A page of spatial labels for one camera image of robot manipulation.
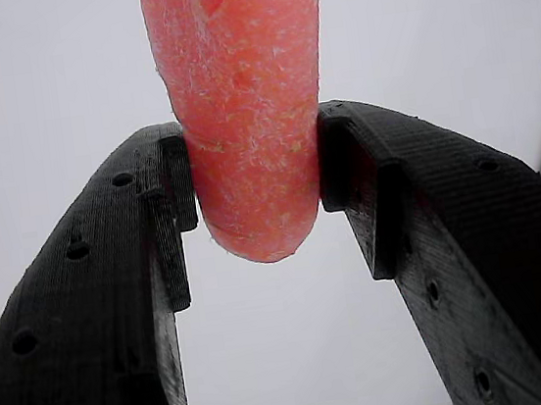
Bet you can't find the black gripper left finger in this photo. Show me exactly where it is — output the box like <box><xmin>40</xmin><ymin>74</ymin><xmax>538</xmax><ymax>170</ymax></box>
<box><xmin>0</xmin><ymin>120</ymin><xmax>223</xmax><ymax>405</ymax></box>

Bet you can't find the large white paper sheet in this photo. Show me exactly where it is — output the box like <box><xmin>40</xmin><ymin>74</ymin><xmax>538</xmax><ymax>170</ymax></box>
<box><xmin>0</xmin><ymin>0</ymin><xmax>541</xmax><ymax>405</ymax></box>

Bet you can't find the orange baby carrot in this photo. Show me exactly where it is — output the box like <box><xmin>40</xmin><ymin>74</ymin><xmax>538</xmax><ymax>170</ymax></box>
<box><xmin>139</xmin><ymin>0</ymin><xmax>357</xmax><ymax>275</ymax></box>

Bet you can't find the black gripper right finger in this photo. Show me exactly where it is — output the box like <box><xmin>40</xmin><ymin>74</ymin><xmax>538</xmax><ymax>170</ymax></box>
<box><xmin>310</xmin><ymin>74</ymin><xmax>541</xmax><ymax>405</ymax></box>

